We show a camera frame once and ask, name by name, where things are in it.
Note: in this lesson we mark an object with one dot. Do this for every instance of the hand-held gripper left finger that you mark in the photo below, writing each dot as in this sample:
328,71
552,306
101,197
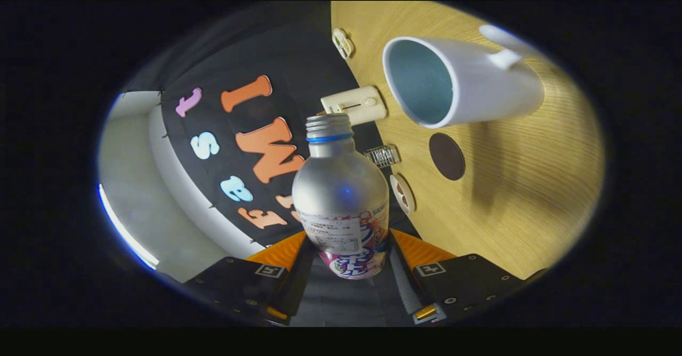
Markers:
240,284

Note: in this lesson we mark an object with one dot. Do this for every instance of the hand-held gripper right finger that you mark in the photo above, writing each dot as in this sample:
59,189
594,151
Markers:
469,281

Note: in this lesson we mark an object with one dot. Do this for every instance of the dark brown round coaster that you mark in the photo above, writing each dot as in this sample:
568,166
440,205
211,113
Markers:
447,156

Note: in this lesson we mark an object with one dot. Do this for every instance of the silver juice bottle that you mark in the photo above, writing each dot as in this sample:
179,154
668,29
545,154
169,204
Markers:
341,185

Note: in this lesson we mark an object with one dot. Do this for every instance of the white cup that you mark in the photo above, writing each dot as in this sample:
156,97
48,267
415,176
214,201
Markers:
479,89

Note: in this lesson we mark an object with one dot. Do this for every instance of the red meat slice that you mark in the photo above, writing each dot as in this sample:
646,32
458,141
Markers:
407,202
403,189

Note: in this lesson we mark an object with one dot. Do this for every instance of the wooden table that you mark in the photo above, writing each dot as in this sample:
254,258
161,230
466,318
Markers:
522,185

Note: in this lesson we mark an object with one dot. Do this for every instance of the white round plate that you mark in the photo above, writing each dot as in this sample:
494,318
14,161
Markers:
395,188

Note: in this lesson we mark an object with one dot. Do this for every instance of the long ceiling light strip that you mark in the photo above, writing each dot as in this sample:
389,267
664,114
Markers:
125,231

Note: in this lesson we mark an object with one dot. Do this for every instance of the white toaster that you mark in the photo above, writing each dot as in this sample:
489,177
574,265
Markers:
357,105

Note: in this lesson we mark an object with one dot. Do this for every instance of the black backdrop cloth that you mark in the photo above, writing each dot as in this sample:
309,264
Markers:
266,52

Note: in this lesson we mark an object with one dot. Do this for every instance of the white divided dish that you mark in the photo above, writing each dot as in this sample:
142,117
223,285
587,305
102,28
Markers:
342,43

